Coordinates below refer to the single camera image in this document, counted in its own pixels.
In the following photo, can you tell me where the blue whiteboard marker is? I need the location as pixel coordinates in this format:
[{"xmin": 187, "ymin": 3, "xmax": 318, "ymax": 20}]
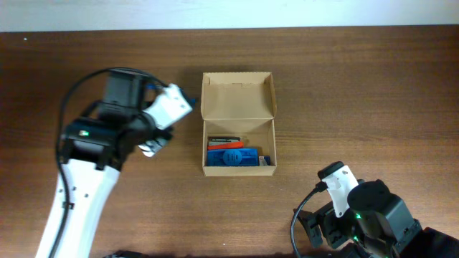
[{"xmin": 181, "ymin": 90, "xmax": 197, "ymax": 109}]

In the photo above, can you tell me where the white blue staples box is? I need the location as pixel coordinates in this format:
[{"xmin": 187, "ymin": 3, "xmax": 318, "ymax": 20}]
[{"xmin": 259, "ymin": 156, "xmax": 270, "ymax": 166}]

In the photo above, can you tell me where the blue plastic tray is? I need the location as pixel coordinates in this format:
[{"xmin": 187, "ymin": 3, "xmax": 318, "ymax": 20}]
[{"xmin": 207, "ymin": 148, "xmax": 259, "ymax": 167}]

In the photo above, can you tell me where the cardboard box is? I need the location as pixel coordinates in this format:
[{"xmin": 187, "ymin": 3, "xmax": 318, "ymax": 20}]
[{"xmin": 201, "ymin": 72, "xmax": 277, "ymax": 177}]

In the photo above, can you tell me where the yellow tape roll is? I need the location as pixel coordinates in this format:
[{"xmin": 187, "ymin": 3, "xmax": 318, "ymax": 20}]
[{"xmin": 138, "ymin": 138, "xmax": 168, "ymax": 158}]

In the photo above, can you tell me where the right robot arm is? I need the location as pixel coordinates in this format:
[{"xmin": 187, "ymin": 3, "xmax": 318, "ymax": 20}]
[{"xmin": 290, "ymin": 179, "xmax": 458, "ymax": 258}]

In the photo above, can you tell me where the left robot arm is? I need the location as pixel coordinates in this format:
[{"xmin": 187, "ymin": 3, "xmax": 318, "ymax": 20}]
[{"xmin": 37, "ymin": 67, "xmax": 194, "ymax": 257}]

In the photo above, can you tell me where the blue ballpoint pen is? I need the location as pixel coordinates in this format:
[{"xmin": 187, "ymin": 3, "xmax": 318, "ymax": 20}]
[{"xmin": 146, "ymin": 84, "xmax": 161, "ymax": 90}]

